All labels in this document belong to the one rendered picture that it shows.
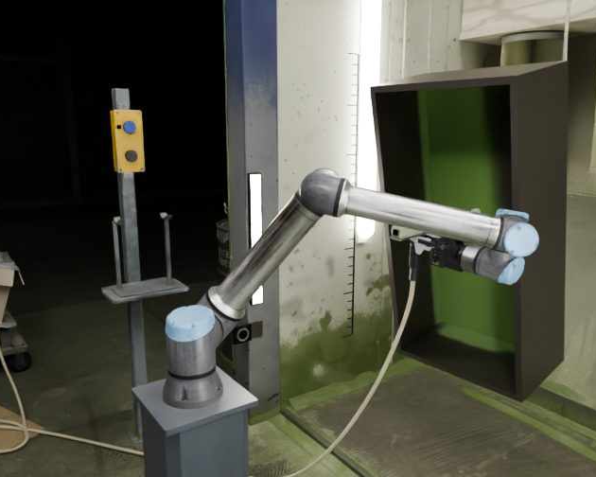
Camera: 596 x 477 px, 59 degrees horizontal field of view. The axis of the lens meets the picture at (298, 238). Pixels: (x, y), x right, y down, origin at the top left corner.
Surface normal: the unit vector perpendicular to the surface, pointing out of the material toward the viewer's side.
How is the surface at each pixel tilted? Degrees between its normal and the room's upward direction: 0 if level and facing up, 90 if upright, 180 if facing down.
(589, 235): 57
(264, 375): 90
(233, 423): 90
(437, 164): 102
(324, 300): 90
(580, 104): 90
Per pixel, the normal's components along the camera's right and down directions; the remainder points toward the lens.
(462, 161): -0.75, 0.33
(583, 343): -0.69, -0.43
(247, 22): 0.57, 0.17
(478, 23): -0.82, 0.11
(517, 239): -0.11, 0.22
